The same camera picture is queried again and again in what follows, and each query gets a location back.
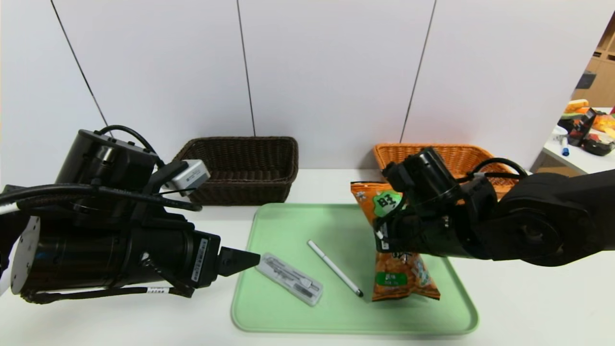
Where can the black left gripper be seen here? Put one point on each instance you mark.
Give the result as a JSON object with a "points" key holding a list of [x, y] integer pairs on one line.
{"points": [[204, 260]]}

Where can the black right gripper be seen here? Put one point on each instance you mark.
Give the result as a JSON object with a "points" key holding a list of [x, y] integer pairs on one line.
{"points": [[383, 235]]}

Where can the orange snack bag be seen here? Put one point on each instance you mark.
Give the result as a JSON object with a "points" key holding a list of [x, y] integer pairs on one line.
{"points": [[403, 281]]}

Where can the clear plastic compass case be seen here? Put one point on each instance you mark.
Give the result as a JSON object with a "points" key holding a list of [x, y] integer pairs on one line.
{"points": [[293, 281]]}

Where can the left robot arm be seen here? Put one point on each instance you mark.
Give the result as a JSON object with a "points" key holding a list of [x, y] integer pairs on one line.
{"points": [[96, 254]]}

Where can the dark brown wicker basket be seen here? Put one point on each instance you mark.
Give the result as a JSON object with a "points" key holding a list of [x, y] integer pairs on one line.
{"points": [[250, 168]]}

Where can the orange wicker basket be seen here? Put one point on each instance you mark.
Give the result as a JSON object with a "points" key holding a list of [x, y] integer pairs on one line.
{"points": [[461, 158]]}

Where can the orange yellow food item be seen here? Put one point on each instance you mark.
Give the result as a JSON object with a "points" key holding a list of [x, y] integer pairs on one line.
{"points": [[575, 105]]}

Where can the white pen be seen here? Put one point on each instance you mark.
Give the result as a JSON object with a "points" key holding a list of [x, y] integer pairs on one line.
{"points": [[334, 266]]}

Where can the light green plastic tray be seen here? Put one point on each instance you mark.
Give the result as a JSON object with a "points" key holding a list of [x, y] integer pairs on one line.
{"points": [[298, 317]]}

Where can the blue marker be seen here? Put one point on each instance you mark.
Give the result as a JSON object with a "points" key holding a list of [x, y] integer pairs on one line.
{"points": [[565, 148]]}

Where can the white round dish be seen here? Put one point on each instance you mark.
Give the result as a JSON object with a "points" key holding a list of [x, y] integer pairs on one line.
{"points": [[557, 130]]}

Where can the white background table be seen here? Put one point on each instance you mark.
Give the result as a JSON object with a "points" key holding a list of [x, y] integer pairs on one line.
{"points": [[576, 161]]}

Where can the black snack package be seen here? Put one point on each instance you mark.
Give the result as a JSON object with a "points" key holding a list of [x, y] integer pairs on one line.
{"points": [[580, 126]]}

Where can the black bowl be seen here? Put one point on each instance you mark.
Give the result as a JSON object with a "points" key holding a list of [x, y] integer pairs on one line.
{"points": [[597, 144]]}

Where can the yellow snack pack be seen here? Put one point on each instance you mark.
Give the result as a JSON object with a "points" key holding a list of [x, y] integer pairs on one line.
{"points": [[604, 124]]}

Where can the dark grey box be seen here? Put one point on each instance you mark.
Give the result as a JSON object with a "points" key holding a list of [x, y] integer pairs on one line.
{"points": [[584, 80]]}

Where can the wooden cabinet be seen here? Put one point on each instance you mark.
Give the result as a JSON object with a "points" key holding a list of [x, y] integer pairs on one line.
{"points": [[603, 81]]}

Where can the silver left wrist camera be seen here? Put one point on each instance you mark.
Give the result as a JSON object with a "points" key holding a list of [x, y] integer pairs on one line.
{"points": [[192, 177]]}

